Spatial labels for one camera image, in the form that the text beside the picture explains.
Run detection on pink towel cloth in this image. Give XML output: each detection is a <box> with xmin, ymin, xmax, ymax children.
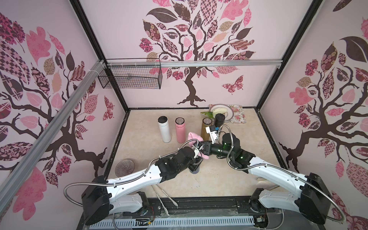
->
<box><xmin>187</xmin><ymin>132</ymin><xmax>209</xmax><ymax>160</ymax></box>

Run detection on blue thermos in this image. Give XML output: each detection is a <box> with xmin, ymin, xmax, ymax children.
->
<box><xmin>188</xmin><ymin>162</ymin><xmax>201</xmax><ymax>174</ymax></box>

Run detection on gold thermos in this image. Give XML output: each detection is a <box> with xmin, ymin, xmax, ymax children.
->
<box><xmin>200</xmin><ymin>117</ymin><xmax>212</xmax><ymax>141</ymax></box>

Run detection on pink thermos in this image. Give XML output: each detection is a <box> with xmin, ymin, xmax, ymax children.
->
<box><xmin>175</xmin><ymin>117</ymin><xmax>186</xmax><ymax>143</ymax></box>

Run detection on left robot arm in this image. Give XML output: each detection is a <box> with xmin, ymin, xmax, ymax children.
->
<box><xmin>81</xmin><ymin>147</ymin><xmax>201</xmax><ymax>226</ymax></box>

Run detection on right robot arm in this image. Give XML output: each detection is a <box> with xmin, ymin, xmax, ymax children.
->
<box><xmin>194</xmin><ymin>133</ymin><xmax>331</xmax><ymax>225</ymax></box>

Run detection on white thermos black lid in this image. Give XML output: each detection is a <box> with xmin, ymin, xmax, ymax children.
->
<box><xmin>158</xmin><ymin>116</ymin><xmax>172</xmax><ymax>143</ymax></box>

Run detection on floral rectangular tray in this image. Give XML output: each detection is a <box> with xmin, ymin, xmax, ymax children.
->
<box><xmin>209</xmin><ymin>104</ymin><xmax>246</xmax><ymax>124</ymax></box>

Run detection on white round plate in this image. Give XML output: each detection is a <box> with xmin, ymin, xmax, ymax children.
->
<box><xmin>209</xmin><ymin>104</ymin><xmax>234</xmax><ymax>121</ymax></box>

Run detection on metal tongs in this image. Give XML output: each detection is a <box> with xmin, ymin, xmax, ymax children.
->
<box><xmin>151</xmin><ymin>185</ymin><xmax>179</xmax><ymax>216</ymax></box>

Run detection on toy napa cabbage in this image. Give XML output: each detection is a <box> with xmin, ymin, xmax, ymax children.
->
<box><xmin>212</xmin><ymin>107</ymin><xmax>228</xmax><ymax>116</ymax></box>

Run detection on round glass coaster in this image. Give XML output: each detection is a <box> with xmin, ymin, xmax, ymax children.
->
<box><xmin>115</xmin><ymin>159</ymin><xmax>135</xmax><ymax>177</ymax></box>

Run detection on horizontal aluminium back bar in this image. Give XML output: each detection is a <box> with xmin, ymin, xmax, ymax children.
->
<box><xmin>106</xmin><ymin>59</ymin><xmax>283</xmax><ymax>68</ymax></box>

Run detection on diagonal aluminium left bar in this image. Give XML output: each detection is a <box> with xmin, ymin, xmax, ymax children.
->
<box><xmin>1</xmin><ymin>60</ymin><xmax>105</xmax><ymax>213</ymax></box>

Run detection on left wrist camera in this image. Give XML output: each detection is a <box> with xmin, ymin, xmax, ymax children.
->
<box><xmin>193</xmin><ymin>148</ymin><xmax>202</xmax><ymax>159</ymax></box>

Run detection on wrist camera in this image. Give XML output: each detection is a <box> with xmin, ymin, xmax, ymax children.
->
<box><xmin>193</xmin><ymin>148</ymin><xmax>202</xmax><ymax>159</ymax></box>
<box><xmin>206</xmin><ymin>125</ymin><xmax>219</xmax><ymax>144</ymax></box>

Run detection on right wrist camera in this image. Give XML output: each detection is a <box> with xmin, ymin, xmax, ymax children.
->
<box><xmin>206</xmin><ymin>125</ymin><xmax>219</xmax><ymax>144</ymax></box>

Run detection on left metal cable conduit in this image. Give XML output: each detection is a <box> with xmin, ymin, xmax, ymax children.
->
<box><xmin>63</xmin><ymin>138</ymin><xmax>202</xmax><ymax>208</ymax></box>

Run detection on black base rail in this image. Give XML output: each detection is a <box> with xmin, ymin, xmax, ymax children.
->
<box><xmin>78</xmin><ymin>196</ymin><xmax>324</xmax><ymax>230</ymax></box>

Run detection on white slotted cable duct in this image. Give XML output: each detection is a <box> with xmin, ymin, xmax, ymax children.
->
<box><xmin>89</xmin><ymin>216</ymin><xmax>255</xmax><ymax>230</ymax></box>

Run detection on black wire basket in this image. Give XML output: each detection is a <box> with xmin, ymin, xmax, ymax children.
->
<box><xmin>98</xmin><ymin>57</ymin><xmax>163</xmax><ymax>90</ymax></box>

